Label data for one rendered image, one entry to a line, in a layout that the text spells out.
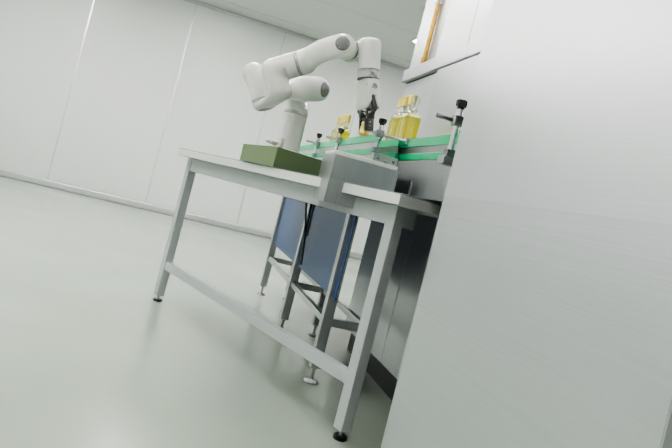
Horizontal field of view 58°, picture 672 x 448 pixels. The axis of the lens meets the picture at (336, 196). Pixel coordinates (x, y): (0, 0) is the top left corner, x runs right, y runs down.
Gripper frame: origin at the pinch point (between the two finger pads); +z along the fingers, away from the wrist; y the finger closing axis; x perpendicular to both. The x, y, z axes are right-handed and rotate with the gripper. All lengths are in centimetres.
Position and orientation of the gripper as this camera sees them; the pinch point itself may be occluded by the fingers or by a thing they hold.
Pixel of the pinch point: (366, 125)
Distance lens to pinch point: 202.4
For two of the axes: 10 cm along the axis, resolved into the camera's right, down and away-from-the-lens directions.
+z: -0.5, 10.0, 0.3
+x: -9.3, -0.3, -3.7
